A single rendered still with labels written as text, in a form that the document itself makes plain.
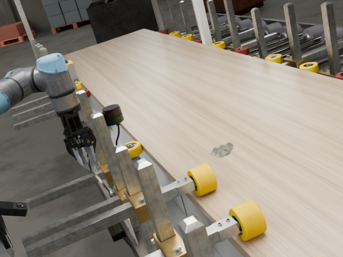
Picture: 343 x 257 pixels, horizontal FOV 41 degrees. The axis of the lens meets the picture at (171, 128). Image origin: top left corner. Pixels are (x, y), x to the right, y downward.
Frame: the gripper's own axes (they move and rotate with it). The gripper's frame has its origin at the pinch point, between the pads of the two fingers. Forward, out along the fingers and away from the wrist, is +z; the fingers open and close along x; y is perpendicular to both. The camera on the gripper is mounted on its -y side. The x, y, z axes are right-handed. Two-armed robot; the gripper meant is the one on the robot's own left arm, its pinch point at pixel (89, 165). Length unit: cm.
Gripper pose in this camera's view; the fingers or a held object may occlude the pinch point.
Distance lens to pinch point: 142.3
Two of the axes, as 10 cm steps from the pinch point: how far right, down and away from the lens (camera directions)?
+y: 3.5, 2.7, -8.9
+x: 9.0, -3.6, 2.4
